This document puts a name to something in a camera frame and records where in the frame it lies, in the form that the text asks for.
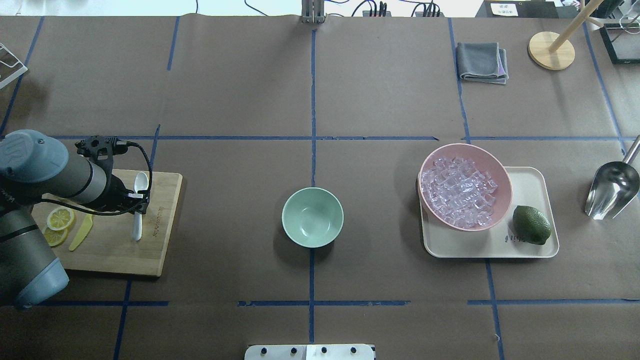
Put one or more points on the black power strip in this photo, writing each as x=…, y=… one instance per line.
x=398, y=9

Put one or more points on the green lime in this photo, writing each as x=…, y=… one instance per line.
x=530, y=225

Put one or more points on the clear ice cubes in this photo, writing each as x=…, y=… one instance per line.
x=458, y=192

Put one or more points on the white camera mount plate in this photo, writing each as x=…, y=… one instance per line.
x=339, y=351

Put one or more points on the green bowl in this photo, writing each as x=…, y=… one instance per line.
x=312, y=217

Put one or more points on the white cup rack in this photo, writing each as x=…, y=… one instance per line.
x=11, y=68

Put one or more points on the metal ice scoop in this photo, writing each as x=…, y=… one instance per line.
x=614, y=186

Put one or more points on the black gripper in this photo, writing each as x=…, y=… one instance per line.
x=117, y=191

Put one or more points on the wooden cutting board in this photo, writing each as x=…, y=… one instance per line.
x=109, y=246

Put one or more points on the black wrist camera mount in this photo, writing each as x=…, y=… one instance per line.
x=101, y=150

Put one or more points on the pink bowl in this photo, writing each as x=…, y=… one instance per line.
x=485, y=162

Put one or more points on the black metal tray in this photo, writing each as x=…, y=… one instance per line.
x=622, y=45

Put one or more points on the beige tray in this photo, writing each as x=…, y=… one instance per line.
x=528, y=189

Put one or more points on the yellow plastic knife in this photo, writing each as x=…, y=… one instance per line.
x=82, y=233

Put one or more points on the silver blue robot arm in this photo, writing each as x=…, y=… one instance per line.
x=33, y=165

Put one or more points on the wooden mug tree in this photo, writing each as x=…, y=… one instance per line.
x=554, y=51

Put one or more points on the yellow lemon slice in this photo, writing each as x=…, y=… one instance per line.
x=60, y=218

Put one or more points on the white plastic spoon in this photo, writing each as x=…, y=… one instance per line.
x=141, y=183

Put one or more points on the grey folded cloth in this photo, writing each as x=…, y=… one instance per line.
x=484, y=62

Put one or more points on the aluminium frame post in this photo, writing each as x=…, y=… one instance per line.
x=313, y=11

